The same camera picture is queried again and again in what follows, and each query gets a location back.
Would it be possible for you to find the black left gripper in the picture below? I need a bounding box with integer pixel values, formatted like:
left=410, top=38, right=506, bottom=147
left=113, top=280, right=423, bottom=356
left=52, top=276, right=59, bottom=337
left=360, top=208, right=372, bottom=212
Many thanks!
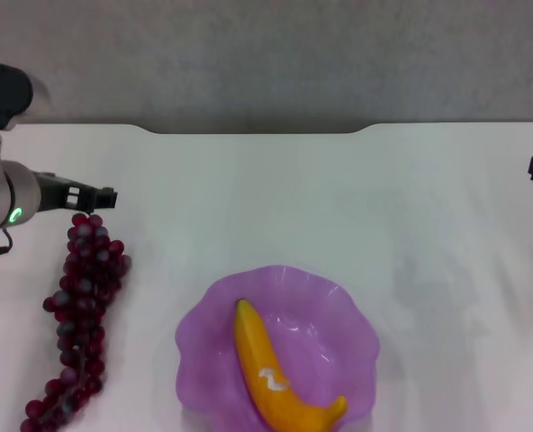
left=34, top=173, right=120, bottom=216

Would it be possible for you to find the red purple grape bunch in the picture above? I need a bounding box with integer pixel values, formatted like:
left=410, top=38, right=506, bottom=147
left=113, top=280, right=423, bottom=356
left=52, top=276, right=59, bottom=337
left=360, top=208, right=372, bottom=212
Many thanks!
left=20, top=211, right=133, bottom=432

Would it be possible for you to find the yellow banana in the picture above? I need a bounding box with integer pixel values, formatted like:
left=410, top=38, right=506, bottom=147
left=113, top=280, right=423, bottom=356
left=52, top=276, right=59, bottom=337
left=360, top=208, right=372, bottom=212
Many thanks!
left=234, top=299, right=349, bottom=432

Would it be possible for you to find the purple plastic bowl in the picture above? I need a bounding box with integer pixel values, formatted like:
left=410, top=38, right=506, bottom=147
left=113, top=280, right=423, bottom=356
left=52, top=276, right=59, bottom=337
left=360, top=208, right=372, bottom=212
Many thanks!
left=175, top=265, right=381, bottom=432

